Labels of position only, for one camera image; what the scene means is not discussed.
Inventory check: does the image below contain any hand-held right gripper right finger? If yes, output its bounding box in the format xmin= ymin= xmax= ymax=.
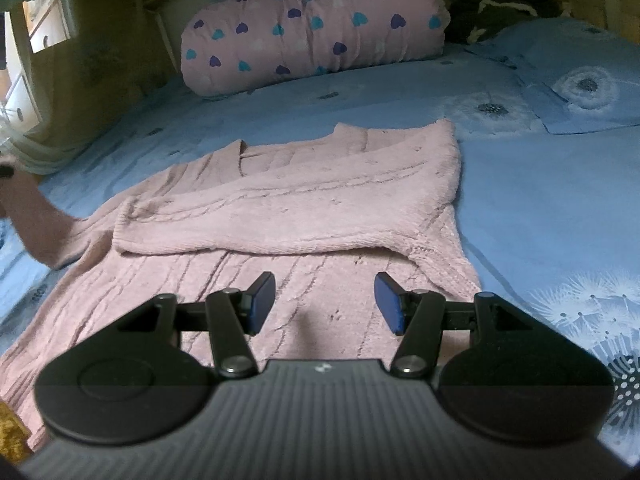
xmin=374 ymin=271 xmax=527 ymax=380

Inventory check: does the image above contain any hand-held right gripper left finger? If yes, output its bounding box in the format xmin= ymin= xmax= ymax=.
xmin=117 ymin=271 xmax=277 ymax=380

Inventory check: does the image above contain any pink knitted sweater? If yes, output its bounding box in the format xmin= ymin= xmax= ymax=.
xmin=0 ymin=119 xmax=483 ymax=453

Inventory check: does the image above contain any blue dandelion print bed sheet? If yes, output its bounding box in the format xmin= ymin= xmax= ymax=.
xmin=0 ymin=17 xmax=640 ymax=463

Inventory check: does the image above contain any pink heart print quilt roll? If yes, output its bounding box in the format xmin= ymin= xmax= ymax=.
xmin=180 ymin=0 xmax=451 ymax=98

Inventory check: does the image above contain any beige curtain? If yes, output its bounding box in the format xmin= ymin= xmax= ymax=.
xmin=20 ymin=0 xmax=168 ymax=176

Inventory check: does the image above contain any mustard fuzzy cloth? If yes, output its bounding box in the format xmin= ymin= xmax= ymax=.
xmin=0 ymin=400 xmax=33 ymax=467

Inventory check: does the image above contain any sheer white curtain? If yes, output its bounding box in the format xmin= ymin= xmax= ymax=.
xmin=0 ymin=107 xmax=51 ymax=176

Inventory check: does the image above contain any blue dandelion print pillow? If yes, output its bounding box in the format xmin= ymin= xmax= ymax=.
xmin=465 ymin=17 xmax=640 ymax=136

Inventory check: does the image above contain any dark cloth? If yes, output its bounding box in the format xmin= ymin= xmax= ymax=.
xmin=444 ymin=0 xmax=571 ymax=46

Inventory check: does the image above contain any wooden drawer cabinet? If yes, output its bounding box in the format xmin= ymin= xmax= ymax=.
xmin=0 ymin=0 xmax=72 ymax=131

